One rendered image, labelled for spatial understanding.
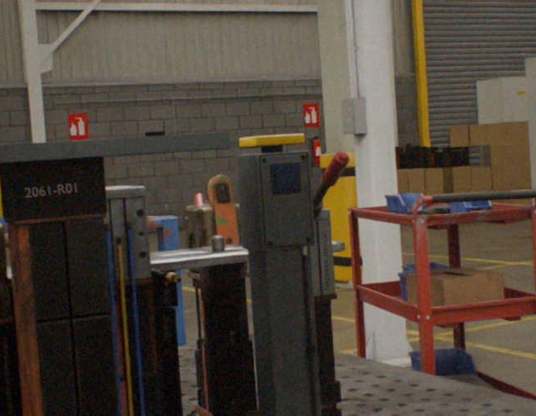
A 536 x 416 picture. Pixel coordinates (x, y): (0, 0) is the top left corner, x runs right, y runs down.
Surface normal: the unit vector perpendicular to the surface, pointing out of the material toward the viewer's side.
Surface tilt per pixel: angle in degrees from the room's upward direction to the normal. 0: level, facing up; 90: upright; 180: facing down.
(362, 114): 90
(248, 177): 90
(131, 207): 90
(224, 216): 78
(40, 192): 90
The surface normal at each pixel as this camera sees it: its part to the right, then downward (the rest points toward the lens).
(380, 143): 0.48, 0.01
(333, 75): -0.87, 0.08
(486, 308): 0.22, 0.04
